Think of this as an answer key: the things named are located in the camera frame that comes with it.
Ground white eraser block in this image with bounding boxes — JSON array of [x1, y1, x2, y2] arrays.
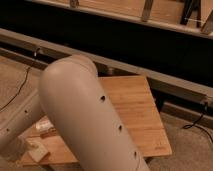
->
[[27, 140, 49, 163]]

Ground black cable at right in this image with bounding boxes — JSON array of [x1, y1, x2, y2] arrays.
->
[[181, 101, 213, 146]]

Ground wooden table board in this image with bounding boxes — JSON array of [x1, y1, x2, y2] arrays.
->
[[27, 76, 172, 165]]

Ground black cable on floor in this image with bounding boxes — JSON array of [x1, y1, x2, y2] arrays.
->
[[0, 48, 41, 113]]

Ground clear plastic bottle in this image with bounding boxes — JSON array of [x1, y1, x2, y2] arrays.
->
[[35, 120, 53, 133]]

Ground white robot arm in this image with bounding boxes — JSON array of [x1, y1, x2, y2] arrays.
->
[[0, 55, 150, 171]]

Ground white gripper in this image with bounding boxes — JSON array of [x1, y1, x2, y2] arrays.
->
[[0, 137, 28, 162]]

